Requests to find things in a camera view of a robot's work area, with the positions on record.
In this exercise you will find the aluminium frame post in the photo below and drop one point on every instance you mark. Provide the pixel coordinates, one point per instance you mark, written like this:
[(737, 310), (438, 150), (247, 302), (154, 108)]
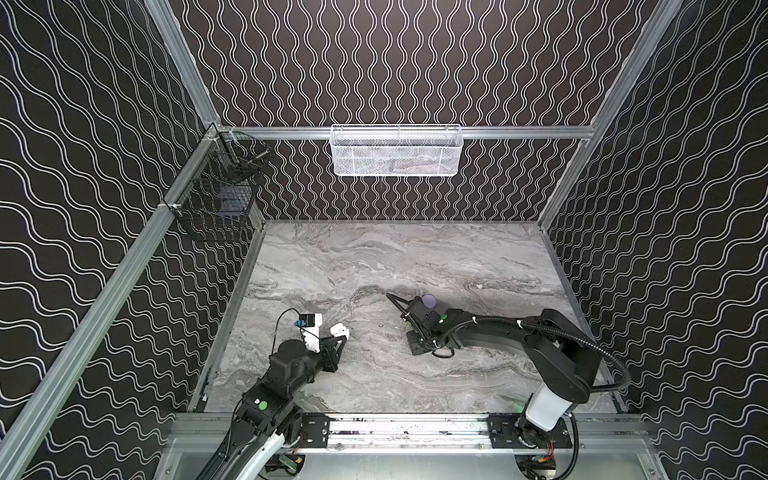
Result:
[(645, 45), (102, 127)]

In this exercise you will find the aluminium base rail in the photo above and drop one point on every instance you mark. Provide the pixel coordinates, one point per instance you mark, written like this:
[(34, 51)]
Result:
[(425, 432)]

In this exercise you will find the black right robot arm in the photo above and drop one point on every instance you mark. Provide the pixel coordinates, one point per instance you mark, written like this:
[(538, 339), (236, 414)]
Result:
[(572, 367)]

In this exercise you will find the purple earbud charging case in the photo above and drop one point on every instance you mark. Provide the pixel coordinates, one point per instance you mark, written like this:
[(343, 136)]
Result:
[(429, 301)]

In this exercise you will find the white wire mesh basket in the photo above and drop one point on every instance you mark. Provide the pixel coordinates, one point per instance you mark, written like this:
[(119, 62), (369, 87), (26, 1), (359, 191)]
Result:
[(430, 155)]

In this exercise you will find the aluminium frame post right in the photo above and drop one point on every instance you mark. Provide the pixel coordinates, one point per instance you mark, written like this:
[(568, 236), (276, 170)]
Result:
[(645, 45)]

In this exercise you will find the aluminium frame back bar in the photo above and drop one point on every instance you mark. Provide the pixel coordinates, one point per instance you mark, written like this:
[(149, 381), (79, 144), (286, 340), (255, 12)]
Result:
[(379, 131)]

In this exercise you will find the white earbud charging case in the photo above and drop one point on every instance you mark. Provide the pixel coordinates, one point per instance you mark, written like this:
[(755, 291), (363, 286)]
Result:
[(340, 330)]

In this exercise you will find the black wire basket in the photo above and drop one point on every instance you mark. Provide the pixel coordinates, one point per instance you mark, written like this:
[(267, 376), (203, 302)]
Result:
[(216, 205)]

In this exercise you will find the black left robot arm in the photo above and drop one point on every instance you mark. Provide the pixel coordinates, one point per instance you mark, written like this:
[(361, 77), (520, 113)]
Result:
[(267, 417)]

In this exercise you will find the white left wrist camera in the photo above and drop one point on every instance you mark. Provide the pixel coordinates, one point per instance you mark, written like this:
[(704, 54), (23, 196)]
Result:
[(309, 326)]

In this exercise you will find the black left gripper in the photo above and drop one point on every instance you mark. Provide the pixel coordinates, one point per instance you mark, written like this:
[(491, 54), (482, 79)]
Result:
[(334, 348)]

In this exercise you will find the aluminium frame post left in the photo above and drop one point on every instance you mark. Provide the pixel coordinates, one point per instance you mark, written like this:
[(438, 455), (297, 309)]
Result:
[(102, 127)]

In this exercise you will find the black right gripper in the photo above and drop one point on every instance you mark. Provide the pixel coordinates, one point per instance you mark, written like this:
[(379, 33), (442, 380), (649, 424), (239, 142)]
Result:
[(418, 321)]

